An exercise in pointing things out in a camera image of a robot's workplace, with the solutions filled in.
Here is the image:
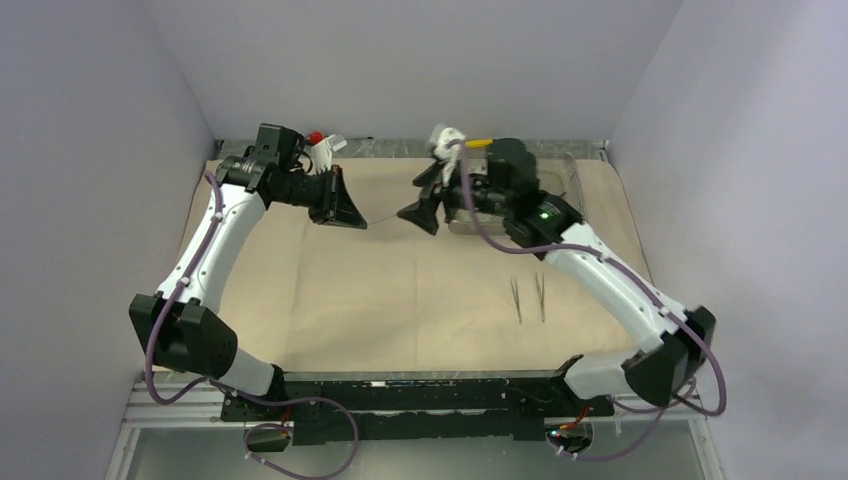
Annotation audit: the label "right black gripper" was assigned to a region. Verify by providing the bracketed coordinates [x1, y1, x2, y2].
[396, 155, 512, 235]

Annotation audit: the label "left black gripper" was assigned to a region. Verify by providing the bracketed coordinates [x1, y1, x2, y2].
[274, 164, 368, 230]

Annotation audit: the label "steel tweezers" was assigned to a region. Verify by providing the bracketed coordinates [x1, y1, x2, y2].
[534, 272, 546, 323]
[368, 214, 398, 227]
[510, 276, 523, 325]

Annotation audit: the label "beige surgical wrap cloth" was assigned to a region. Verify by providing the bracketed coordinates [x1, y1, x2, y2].
[219, 158, 634, 372]

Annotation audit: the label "wire mesh instrument tray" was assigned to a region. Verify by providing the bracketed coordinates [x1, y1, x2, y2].
[447, 153, 587, 237]

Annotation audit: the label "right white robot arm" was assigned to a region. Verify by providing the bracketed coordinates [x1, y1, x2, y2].
[398, 131, 715, 415]

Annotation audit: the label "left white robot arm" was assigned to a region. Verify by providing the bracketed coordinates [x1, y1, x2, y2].
[129, 123, 367, 420]

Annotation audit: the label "yellow screwdriver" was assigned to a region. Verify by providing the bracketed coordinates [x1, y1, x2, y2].
[465, 139, 493, 149]

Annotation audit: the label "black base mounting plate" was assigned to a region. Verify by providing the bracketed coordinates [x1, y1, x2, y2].
[220, 370, 614, 446]

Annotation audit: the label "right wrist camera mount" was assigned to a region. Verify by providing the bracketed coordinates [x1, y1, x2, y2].
[428, 124, 467, 187]

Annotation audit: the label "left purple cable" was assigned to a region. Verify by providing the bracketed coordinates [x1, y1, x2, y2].
[142, 170, 360, 480]

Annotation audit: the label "purple cable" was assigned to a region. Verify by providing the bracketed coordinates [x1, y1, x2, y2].
[445, 139, 728, 463]
[142, 170, 360, 480]

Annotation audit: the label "right side aluminium rail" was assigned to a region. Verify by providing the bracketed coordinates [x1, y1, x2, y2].
[569, 140, 609, 163]

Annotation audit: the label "aluminium rail frame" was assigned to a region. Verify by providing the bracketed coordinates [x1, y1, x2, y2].
[107, 372, 722, 479]

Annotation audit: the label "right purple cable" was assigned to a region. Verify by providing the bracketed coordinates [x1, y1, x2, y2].
[445, 139, 728, 463]

